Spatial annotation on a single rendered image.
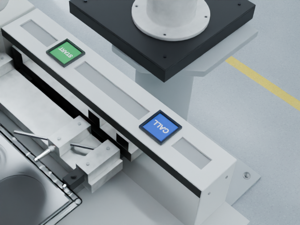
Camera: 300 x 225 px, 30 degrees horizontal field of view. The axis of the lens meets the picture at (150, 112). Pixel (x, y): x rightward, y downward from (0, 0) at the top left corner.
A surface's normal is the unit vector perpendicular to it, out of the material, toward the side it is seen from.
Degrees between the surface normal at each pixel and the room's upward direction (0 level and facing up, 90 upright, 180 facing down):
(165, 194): 90
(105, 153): 0
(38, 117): 0
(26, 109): 0
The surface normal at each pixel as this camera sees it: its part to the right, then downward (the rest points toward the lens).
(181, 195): -0.70, 0.53
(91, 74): 0.05, -0.64
